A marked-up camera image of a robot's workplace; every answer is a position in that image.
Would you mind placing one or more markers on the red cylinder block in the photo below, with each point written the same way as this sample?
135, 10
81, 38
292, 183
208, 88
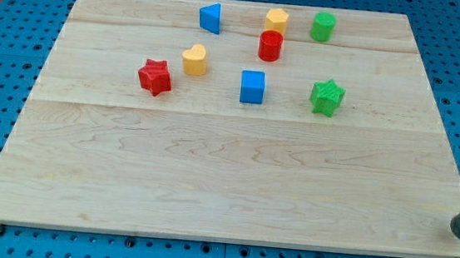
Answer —
269, 47

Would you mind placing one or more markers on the wooden board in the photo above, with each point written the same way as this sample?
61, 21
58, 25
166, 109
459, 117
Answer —
94, 151

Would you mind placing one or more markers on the blue cube block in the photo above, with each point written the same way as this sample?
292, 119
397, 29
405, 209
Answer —
252, 87

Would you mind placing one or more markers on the red star block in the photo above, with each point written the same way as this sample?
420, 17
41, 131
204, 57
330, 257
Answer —
155, 77

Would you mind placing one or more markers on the blue triangle block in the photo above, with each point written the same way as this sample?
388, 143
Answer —
210, 18

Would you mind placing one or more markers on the yellow heart block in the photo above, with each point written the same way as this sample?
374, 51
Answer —
194, 60

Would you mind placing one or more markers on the yellow hexagon block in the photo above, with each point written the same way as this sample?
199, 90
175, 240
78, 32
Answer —
276, 20

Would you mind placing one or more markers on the green cylinder block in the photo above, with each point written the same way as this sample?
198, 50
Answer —
322, 26

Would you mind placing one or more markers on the green star block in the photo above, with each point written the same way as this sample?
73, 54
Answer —
326, 97

